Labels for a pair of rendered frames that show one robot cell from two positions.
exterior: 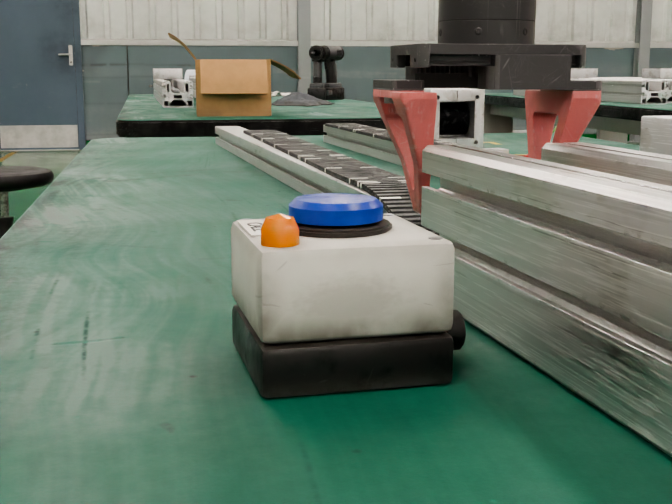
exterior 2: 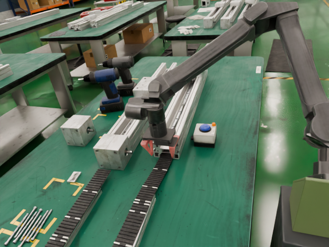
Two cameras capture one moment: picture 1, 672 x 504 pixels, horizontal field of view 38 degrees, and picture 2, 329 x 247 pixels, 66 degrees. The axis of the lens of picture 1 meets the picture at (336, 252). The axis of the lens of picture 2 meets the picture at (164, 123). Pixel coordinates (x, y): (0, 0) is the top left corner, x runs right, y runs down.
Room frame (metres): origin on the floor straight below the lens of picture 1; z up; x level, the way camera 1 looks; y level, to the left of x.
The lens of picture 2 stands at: (1.16, 0.32, 1.40)
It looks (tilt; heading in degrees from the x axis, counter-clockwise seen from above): 32 degrees down; 214
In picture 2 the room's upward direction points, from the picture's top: 8 degrees counter-clockwise
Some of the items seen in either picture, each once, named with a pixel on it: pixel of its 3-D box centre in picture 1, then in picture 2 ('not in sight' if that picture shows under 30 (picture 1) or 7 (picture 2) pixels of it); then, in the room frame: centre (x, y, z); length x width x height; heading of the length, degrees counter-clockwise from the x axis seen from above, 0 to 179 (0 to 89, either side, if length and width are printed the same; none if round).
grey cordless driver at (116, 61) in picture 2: not in sight; (118, 76); (0.16, -0.62, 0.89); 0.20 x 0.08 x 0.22; 118
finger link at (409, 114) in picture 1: (442, 134); (167, 146); (0.59, -0.06, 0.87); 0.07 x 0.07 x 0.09; 13
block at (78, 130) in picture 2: not in sight; (81, 130); (0.59, -0.50, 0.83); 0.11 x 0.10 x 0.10; 104
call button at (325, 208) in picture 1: (335, 219); (204, 128); (0.41, 0.00, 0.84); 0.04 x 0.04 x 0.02
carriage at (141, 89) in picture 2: not in sight; (149, 89); (0.22, -0.38, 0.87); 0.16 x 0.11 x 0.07; 14
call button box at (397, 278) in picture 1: (355, 293); (202, 135); (0.41, -0.01, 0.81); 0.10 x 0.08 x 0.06; 104
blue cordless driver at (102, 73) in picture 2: not in sight; (102, 91); (0.34, -0.58, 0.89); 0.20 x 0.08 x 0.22; 127
